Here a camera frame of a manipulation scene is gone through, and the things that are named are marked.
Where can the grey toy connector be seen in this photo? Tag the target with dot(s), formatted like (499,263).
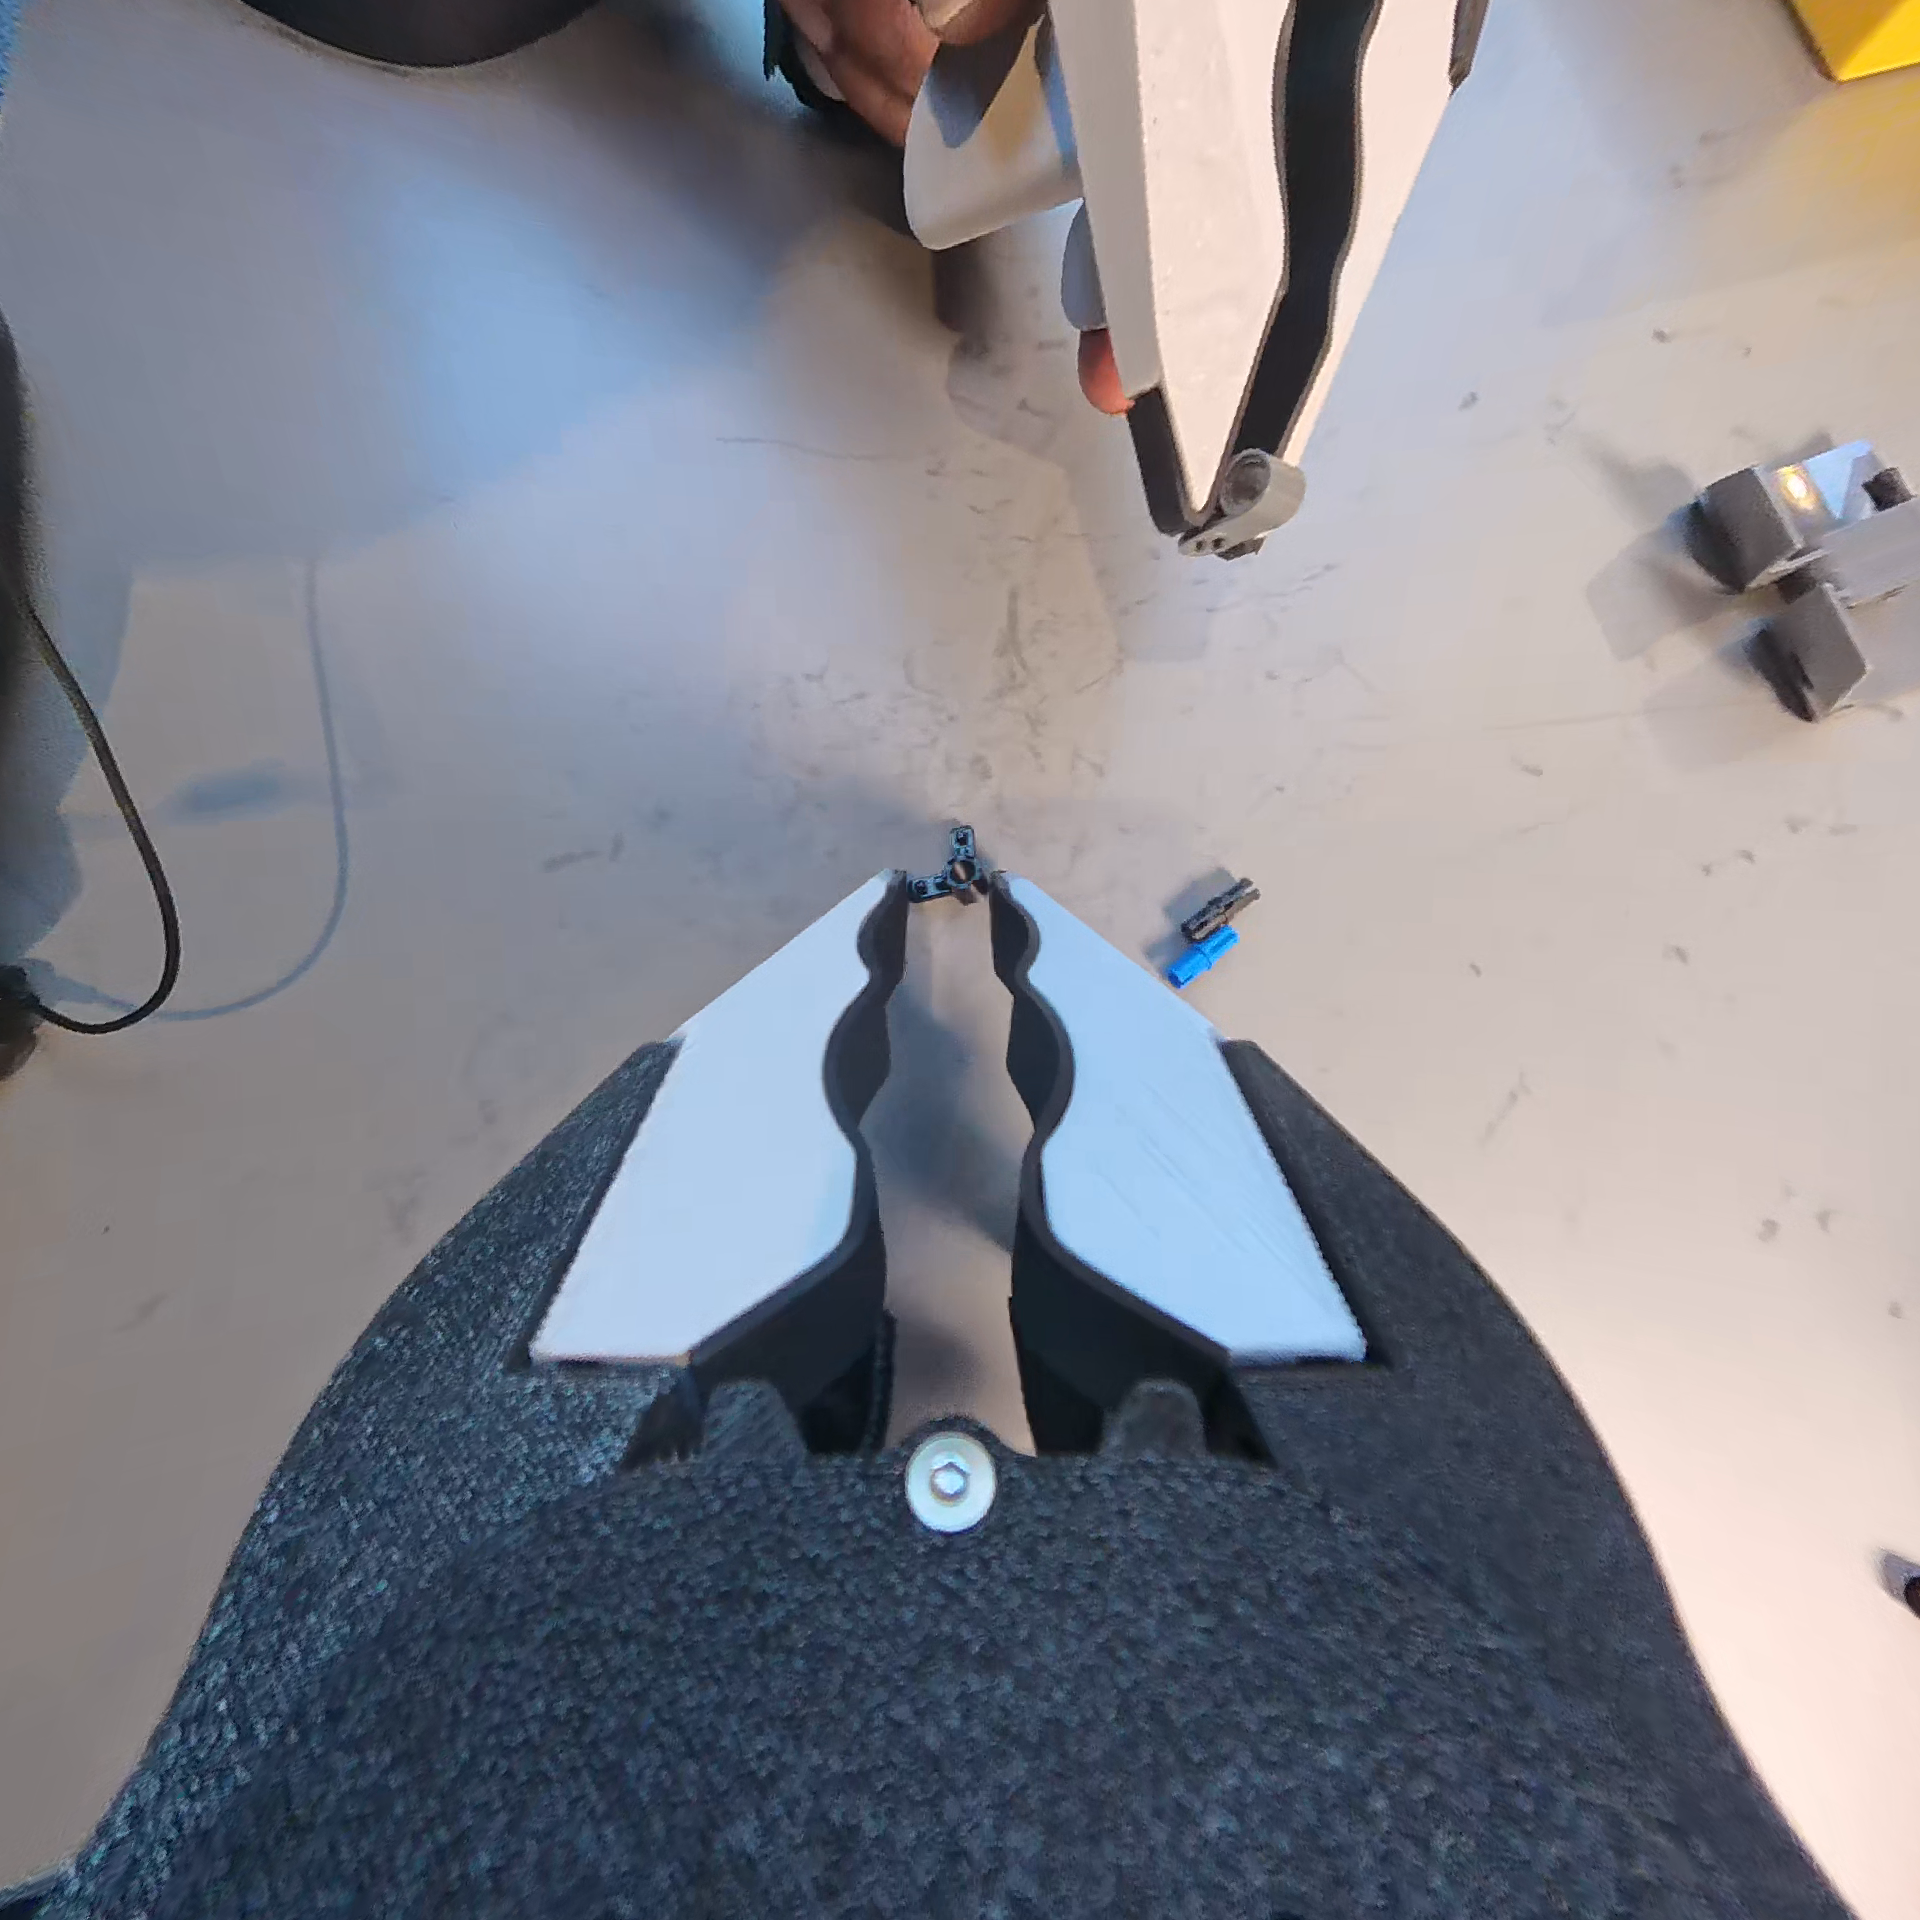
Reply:
(1254,495)

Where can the black toy pin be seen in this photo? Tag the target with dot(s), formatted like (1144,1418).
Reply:
(1224,906)

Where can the silver toy scoop part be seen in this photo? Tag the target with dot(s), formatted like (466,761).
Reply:
(1799,585)

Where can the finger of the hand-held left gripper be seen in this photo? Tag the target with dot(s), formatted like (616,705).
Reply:
(1172,180)
(1402,89)

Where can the yellow plastic bin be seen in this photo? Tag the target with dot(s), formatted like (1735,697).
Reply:
(1876,29)

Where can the person's left forearm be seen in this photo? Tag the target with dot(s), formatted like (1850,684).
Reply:
(421,24)

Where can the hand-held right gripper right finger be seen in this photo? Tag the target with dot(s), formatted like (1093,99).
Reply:
(1200,1201)

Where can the grey desk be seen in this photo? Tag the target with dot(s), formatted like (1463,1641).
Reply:
(599,599)

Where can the blue toy pin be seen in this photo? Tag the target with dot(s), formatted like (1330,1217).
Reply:
(1203,956)

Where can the black toy bush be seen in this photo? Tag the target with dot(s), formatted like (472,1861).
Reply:
(1904,1581)

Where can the person's left hand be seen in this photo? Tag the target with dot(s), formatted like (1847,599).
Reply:
(869,44)

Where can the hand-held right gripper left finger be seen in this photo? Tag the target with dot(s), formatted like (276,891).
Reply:
(720,1184)

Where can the person's black jacket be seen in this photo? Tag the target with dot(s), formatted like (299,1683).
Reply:
(11,495)

